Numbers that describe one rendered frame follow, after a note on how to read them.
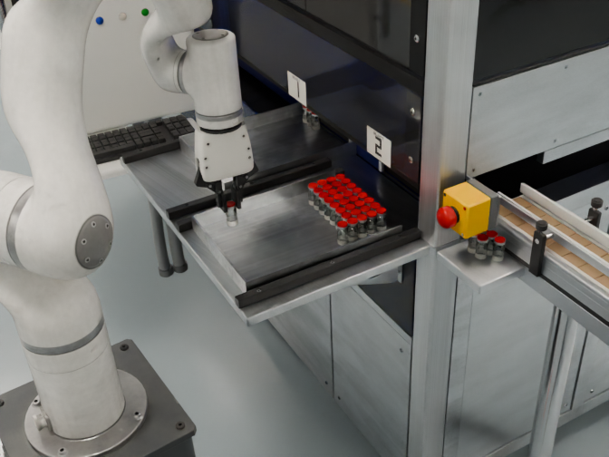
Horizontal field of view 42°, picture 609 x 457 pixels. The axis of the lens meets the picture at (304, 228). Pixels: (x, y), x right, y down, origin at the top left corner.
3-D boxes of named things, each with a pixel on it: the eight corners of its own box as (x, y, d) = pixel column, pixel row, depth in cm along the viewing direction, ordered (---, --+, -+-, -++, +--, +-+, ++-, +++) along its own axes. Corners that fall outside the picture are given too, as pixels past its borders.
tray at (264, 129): (302, 113, 205) (301, 101, 203) (356, 153, 186) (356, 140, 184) (180, 149, 192) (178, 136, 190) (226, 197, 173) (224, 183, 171)
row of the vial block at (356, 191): (342, 190, 172) (342, 172, 170) (388, 229, 159) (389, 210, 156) (333, 193, 171) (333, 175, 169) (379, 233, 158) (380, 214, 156)
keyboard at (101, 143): (185, 119, 222) (184, 111, 220) (200, 140, 211) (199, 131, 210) (41, 152, 209) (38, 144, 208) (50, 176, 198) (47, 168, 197)
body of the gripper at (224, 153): (239, 105, 145) (245, 160, 151) (186, 117, 142) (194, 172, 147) (254, 119, 139) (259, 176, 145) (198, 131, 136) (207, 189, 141)
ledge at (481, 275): (491, 236, 159) (492, 228, 158) (536, 269, 150) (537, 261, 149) (436, 258, 154) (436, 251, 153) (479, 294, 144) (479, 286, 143)
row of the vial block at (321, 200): (315, 199, 170) (314, 180, 167) (360, 240, 157) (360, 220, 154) (306, 202, 169) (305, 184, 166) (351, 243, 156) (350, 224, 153)
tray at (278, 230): (334, 182, 175) (333, 169, 173) (401, 239, 156) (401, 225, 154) (192, 229, 163) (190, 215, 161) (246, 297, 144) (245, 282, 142)
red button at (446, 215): (449, 217, 145) (450, 199, 143) (463, 228, 142) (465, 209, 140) (432, 223, 144) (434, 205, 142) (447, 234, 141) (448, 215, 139)
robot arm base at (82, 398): (49, 484, 114) (17, 393, 103) (10, 404, 127) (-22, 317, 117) (168, 424, 122) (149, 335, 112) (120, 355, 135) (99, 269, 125)
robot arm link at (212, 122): (235, 94, 144) (236, 110, 146) (188, 104, 141) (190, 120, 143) (251, 110, 137) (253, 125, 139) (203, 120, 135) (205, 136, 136)
